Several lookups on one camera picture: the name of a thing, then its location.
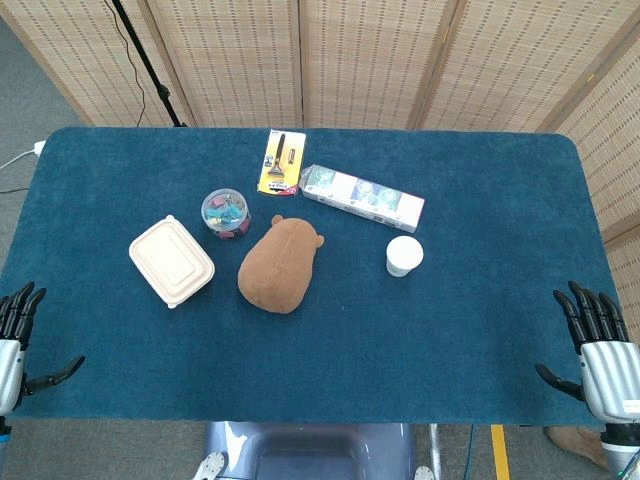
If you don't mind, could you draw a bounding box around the brown cardboard piece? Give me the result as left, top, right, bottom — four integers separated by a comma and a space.
543, 425, 612, 471

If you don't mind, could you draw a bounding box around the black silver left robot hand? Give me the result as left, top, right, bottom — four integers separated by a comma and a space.
0, 281, 86, 417

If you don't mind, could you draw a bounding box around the white floral paper cup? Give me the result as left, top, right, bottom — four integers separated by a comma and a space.
385, 235, 425, 278

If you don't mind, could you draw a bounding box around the black tripod stand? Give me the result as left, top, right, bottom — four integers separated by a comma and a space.
110, 0, 189, 128

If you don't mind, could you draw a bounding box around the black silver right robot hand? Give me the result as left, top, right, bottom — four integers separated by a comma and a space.
534, 280, 640, 427

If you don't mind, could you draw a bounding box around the clear jar of binder clips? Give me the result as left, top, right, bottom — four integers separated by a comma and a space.
200, 188, 252, 241

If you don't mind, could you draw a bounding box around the yellow razor blister pack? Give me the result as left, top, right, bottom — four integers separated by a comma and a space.
257, 128, 308, 198

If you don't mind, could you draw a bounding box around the beige lidded food container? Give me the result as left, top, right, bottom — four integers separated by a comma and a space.
128, 214, 216, 310

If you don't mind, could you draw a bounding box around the blue table cloth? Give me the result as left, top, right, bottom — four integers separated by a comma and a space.
0, 125, 625, 427

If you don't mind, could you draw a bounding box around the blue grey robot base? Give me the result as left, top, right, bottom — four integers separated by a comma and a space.
193, 422, 435, 480

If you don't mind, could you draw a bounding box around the black cable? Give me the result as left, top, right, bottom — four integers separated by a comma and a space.
102, 0, 147, 127

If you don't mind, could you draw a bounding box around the yellow floor tape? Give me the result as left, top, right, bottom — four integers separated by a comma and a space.
490, 424, 512, 480

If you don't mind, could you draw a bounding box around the brown capybara plush toy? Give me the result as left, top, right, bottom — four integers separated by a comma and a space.
237, 214, 326, 315

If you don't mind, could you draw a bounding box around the tissue pocket pack bundle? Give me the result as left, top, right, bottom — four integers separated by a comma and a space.
297, 163, 426, 234

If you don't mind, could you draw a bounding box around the white cable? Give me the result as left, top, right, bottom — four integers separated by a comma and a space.
0, 147, 36, 172

